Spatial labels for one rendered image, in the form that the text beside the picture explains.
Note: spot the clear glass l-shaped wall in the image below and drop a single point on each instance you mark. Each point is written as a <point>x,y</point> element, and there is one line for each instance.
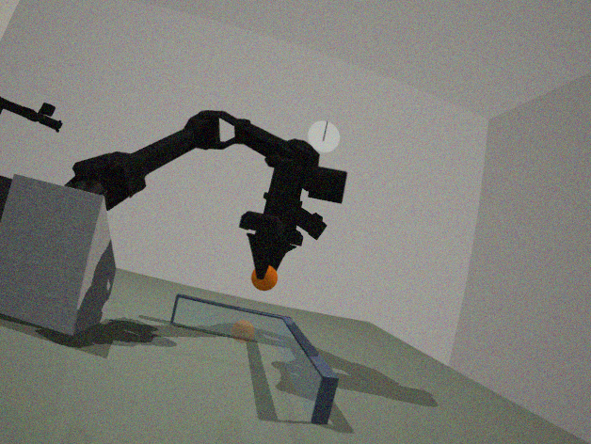
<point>268,330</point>

